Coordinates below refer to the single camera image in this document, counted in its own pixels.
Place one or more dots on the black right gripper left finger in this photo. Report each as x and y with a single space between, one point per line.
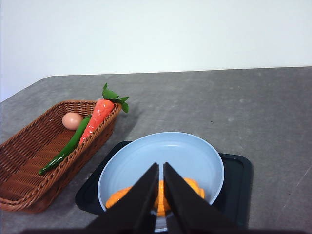
136 207

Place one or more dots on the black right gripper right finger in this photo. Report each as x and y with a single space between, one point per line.
190 209

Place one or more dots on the blue round plate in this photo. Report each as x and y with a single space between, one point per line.
165 151

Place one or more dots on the brown wicker basket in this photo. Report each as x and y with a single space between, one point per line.
29 151

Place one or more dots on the black flat tray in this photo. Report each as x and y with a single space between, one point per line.
239 180

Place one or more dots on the green chili pepper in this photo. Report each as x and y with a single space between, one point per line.
73 141

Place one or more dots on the orange toy carrot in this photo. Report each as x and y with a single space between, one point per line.
100 114

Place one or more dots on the brown egg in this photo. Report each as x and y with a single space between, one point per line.
72 120

